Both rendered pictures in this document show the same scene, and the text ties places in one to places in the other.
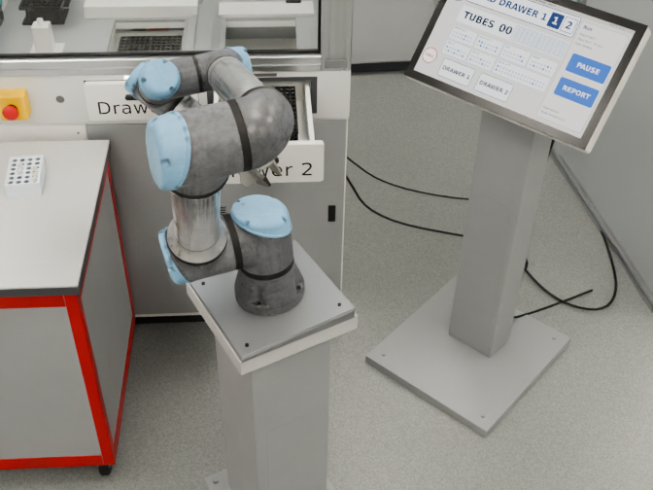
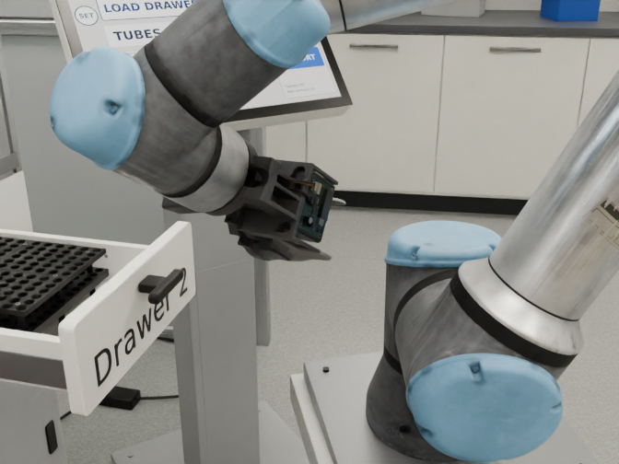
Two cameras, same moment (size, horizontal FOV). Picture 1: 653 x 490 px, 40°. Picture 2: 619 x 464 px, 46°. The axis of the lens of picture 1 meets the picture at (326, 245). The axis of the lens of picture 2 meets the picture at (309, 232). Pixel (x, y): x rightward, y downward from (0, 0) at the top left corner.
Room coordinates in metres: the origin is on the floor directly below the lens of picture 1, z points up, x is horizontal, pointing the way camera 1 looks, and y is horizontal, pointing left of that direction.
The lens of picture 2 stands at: (1.31, 0.80, 1.29)
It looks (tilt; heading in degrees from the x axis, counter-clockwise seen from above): 23 degrees down; 289
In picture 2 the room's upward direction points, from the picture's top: straight up
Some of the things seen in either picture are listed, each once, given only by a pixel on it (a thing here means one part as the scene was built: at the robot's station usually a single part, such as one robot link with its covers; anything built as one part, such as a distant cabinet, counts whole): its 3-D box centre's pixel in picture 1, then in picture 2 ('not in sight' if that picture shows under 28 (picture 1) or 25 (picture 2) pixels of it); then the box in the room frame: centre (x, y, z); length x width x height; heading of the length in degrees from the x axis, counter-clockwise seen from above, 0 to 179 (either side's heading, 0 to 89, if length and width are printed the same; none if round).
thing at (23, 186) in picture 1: (25, 175); not in sight; (1.81, 0.76, 0.78); 0.12 x 0.08 x 0.04; 10
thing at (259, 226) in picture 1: (259, 232); (443, 290); (1.40, 0.14, 0.95); 0.13 x 0.12 x 0.14; 111
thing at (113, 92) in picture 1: (142, 100); not in sight; (2.02, 0.49, 0.87); 0.29 x 0.02 x 0.11; 94
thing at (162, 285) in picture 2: not in sight; (157, 284); (1.73, 0.15, 0.91); 0.07 x 0.04 x 0.01; 94
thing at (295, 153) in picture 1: (263, 162); (138, 306); (1.75, 0.16, 0.87); 0.29 x 0.02 x 0.11; 94
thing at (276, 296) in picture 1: (267, 274); (435, 377); (1.40, 0.12, 0.83); 0.15 x 0.15 x 0.10
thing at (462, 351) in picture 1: (490, 229); (221, 308); (1.96, -0.46, 0.51); 0.50 x 0.45 x 1.02; 140
